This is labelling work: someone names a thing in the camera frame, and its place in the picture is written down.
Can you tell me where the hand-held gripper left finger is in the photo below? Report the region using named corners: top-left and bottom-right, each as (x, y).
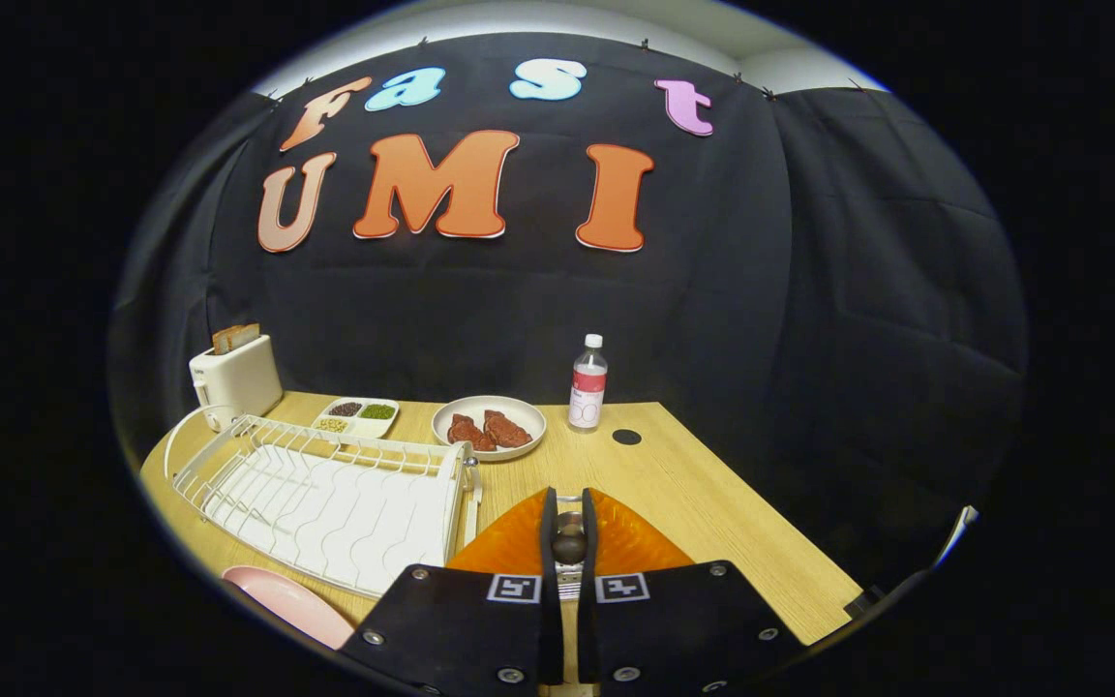
top-left (340, 487), bottom-right (565, 696)

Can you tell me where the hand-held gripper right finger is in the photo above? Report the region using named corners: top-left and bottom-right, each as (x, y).
top-left (577, 487), bottom-right (803, 696)

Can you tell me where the metal wire basket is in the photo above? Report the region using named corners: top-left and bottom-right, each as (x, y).
top-left (554, 494), bottom-right (586, 601)

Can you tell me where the white wire dish rack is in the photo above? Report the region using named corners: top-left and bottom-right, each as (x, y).
top-left (164, 405), bottom-right (483, 598)

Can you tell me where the pink plate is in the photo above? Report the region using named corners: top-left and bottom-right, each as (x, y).
top-left (222, 565), bottom-right (355, 650)

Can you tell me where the white plate with meat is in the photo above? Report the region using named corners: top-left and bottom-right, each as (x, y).
top-left (432, 394), bottom-right (548, 463)

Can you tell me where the white divided dish with beans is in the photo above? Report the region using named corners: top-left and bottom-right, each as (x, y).
top-left (312, 396), bottom-right (401, 439)

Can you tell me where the red meat slice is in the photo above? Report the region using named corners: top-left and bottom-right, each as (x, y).
top-left (483, 409), bottom-right (533, 448)
top-left (447, 413), bottom-right (497, 453)

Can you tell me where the clear bottle with red label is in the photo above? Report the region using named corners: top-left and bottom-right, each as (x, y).
top-left (567, 334), bottom-right (609, 433)

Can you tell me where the white toaster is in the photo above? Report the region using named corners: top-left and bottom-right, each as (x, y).
top-left (189, 334), bottom-right (285, 433)

